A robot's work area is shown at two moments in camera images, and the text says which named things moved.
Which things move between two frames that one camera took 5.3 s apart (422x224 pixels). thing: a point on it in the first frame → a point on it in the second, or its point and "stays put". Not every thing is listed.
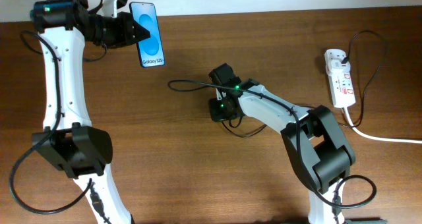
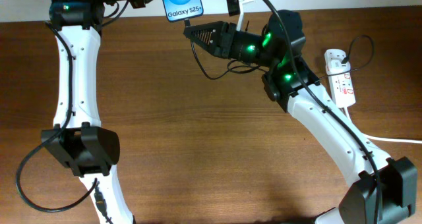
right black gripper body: x=217 y=110 → x=223 y=39
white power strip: x=341 y=84 stays put
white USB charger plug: x=335 y=66 stays put
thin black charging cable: x=343 y=62 → x=330 y=74
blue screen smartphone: x=150 y=49 → x=181 y=2
